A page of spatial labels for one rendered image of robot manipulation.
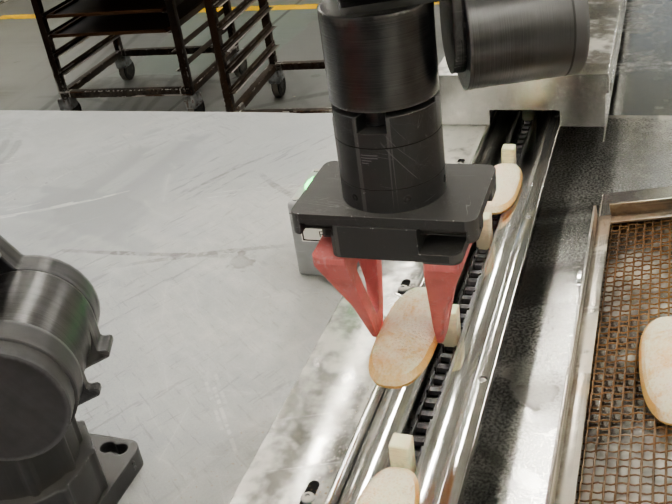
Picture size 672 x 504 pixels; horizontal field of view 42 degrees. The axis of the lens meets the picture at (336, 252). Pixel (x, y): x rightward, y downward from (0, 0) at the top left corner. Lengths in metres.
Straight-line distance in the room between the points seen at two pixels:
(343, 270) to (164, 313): 0.34
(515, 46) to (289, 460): 0.28
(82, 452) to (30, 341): 0.12
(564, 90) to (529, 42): 0.50
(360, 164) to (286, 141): 0.63
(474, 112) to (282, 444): 0.50
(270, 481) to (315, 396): 0.08
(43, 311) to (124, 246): 0.40
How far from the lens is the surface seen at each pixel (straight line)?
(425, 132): 0.44
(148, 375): 0.72
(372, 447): 0.57
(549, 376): 0.66
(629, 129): 1.04
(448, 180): 0.48
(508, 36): 0.43
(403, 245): 0.45
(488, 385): 0.59
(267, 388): 0.67
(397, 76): 0.42
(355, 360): 0.62
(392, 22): 0.42
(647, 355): 0.55
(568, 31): 0.44
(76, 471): 0.58
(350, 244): 0.46
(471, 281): 0.73
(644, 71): 1.22
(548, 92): 0.93
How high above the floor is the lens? 1.24
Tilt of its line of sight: 31 degrees down
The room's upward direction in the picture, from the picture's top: 8 degrees counter-clockwise
